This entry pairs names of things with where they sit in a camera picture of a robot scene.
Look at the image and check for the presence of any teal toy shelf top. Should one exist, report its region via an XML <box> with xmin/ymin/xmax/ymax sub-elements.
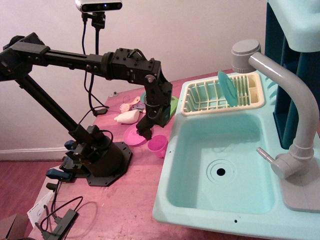
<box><xmin>268</xmin><ymin>0</ymin><xmax>320</xmax><ymax>53</ymax></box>

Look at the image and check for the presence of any brown cardboard box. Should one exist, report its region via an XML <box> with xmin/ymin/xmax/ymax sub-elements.
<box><xmin>0</xmin><ymin>213</ymin><xmax>29</xmax><ymax>240</ymax></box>

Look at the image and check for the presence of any black usb hub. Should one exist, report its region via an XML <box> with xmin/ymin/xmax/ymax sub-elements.
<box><xmin>42</xmin><ymin>209</ymin><xmax>79</xmax><ymax>240</ymax></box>

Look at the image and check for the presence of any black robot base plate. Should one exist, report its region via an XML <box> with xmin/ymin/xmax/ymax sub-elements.
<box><xmin>83</xmin><ymin>142</ymin><xmax>133</xmax><ymax>187</ymax></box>

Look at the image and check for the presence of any dark blue toy cabinet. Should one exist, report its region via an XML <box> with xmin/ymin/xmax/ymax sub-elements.
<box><xmin>265</xmin><ymin>2</ymin><xmax>320</xmax><ymax>151</ymax></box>

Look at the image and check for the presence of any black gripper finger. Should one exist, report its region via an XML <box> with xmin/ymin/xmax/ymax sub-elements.
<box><xmin>144</xmin><ymin>128</ymin><xmax>153</xmax><ymax>140</ymax></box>
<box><xmin>136</xmin><ymin>128</ymin><xmax>145</xmax><ymax>138</ymax></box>

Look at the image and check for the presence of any toy dish brush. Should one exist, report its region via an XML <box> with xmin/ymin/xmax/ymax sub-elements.
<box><xmin>119</xmin><ymin>96</ymin><xmax>140</xmax><ymax>113</ymax></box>

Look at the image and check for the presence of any blue table clamp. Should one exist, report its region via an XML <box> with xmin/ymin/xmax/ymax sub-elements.
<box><xmin>46</xmin><ymin>168</ymin><xmax>72</xmax><ymax>181</ymax></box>

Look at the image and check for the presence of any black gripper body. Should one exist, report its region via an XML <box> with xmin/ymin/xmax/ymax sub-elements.
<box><xmin>137</xmin><ymin>82</ymin><xmax>173</xmax><ymax>130</ymax></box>

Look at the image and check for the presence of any white paper sheet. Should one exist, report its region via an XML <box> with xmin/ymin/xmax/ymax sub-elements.
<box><xmin>27</xmin><ymin>177</ymin><xmax>58</xmax><ymax>228</ymax></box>

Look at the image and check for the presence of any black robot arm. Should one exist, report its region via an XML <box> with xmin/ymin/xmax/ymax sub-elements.
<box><xmin>0</xmin><ymin>33</ymin><xmax>173</xmax><ymax>151</ymax></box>

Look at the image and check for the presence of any grey toy faucet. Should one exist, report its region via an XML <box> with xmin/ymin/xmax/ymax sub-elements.
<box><xmin>231</xmin><ymin>39</ymin><xmax>320</xmax><ymax>213</ymax></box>

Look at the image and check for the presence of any teal toy sink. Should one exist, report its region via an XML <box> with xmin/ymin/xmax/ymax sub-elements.
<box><xmin>152</xmin><ymin>71</ymin><xmax>320</xmax><ymax>240</ymax></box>

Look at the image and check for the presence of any teal plate in rack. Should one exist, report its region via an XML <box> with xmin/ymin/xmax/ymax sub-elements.
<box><xmin>217</xmin><ymin>71</ymin><xmax>238</xmax><ymax>107</ymax></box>

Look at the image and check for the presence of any pink plastic plate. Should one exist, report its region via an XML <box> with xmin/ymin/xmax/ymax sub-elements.
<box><xmin>123</xmin><ymin>123</ymin><xmax>147</xmax><ymax>147</ymax></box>

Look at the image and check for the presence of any blue toy utensil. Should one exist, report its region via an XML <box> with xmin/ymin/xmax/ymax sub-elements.
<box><xmin>131</xmin><ymin>102</ymin><xmax>146</xmax><ymax>113</ymax></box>

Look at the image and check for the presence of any black camera cable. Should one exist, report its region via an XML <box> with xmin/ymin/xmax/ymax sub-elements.
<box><xmin>81</xmin><ymin>11</ymin><xmax>110</xmax><ymax>116</ymax></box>

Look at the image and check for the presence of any pink plastic cup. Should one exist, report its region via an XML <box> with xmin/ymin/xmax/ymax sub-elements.
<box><xmin>147</xmin><ymin>134</ymin><xmax>168</xmax><ymax>158</ymax></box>

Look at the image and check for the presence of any cream dish rack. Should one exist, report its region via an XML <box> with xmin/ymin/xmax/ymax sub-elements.
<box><xmin>179</xmin><ymin>72</ymin><xmax>265</xmax><ymax>117</ymax></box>

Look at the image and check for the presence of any green toy cutting board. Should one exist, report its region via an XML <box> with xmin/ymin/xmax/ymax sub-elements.
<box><xmin>139</xmin><ymin>91</ymin><xmax>180</xmax><ymax>121</ymax></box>

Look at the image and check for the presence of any silver depth camera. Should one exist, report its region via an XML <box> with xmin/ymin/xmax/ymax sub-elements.
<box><xmin>75</xmin><ymin>0</ymin><xmax>123</xmax><ymax>13</ymax></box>

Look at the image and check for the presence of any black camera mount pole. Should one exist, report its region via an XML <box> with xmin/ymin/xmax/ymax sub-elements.
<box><xmin>91</xmin><ymin>11</ymin><xmax>106</xmax><ymax>55</ymax></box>

